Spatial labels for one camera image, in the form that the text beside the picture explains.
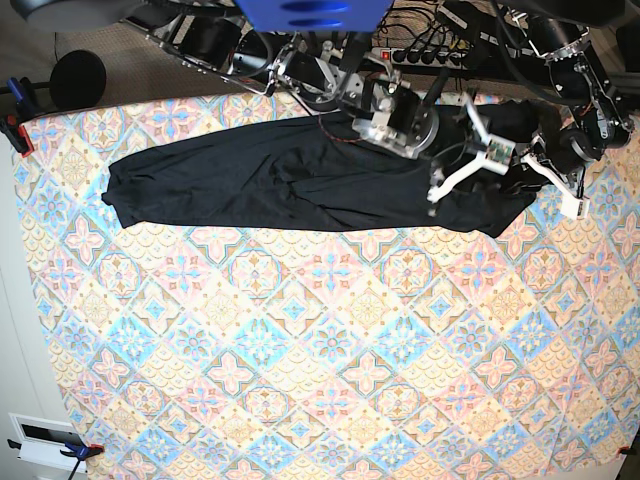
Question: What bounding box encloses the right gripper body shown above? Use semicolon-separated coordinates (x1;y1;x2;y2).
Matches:
352;80;469;160

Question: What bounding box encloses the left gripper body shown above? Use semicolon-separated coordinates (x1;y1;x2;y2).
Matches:
520;125;604;190

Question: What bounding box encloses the black t-shirt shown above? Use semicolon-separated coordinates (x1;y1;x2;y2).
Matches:
102;112;544;237

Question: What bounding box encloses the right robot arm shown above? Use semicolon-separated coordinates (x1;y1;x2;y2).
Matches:
123;1;516;203

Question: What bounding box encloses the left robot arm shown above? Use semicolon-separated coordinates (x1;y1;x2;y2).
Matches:
496;7;634;220

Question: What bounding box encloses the white power strip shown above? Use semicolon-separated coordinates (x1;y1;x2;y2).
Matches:
373;46;473;71

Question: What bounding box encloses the patterned colourful tablecloth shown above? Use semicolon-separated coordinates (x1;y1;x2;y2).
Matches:
12;94;639;479

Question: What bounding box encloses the black round stool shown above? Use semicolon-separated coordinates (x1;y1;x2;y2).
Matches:
49;50;107;111

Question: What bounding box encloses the red blue clamp top left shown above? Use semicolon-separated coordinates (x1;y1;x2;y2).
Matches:
1;77;38;158

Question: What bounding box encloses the blue clamp bottom left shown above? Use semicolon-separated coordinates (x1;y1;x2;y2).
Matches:
7;439;105;461

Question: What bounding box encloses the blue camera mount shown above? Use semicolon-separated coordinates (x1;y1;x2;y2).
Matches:
235;0;392;33

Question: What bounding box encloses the white wall vent box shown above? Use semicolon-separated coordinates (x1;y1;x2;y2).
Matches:
8;413;82;473

